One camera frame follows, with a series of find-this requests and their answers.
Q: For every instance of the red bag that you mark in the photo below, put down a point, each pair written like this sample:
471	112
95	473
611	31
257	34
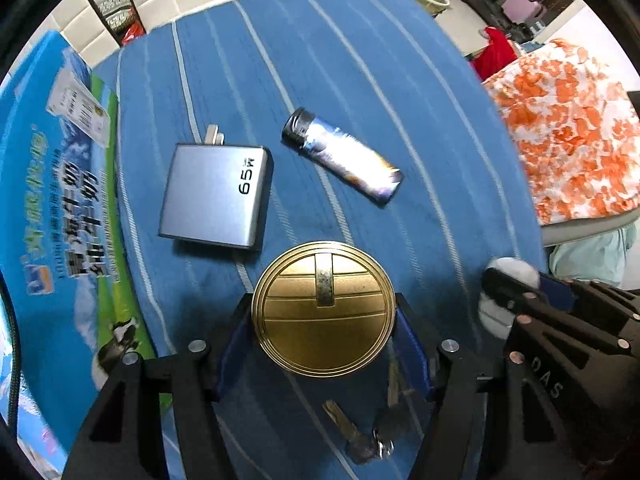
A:
133	32

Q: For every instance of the key bunch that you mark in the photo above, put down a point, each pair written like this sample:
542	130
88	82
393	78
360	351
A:
391	423

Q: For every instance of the blue milk carton box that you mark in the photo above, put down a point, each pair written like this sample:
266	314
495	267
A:
67	250

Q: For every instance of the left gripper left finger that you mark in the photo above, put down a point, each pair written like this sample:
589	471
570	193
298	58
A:
122	436

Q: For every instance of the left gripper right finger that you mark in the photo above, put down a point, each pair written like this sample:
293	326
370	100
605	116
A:
455	383

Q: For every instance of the grey 65W charger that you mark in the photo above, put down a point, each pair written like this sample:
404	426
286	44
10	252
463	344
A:
217	194

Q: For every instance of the red cloth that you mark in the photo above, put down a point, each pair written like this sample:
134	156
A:
498	54

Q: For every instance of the white earbud case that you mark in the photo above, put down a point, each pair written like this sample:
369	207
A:
496	305

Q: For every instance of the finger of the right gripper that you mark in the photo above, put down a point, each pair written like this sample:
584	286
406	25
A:
552	298

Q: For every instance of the teal blanket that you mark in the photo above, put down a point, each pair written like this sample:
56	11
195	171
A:
602	257

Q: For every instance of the blue striped cloth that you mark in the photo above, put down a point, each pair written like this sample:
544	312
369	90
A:
381	135

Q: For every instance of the pink suitcase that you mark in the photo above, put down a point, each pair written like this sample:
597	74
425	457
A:
519	11

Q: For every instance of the orange floral cushion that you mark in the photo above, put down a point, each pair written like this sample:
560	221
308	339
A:
575	129

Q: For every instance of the round gold tin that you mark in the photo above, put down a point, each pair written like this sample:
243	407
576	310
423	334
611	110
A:
323	309

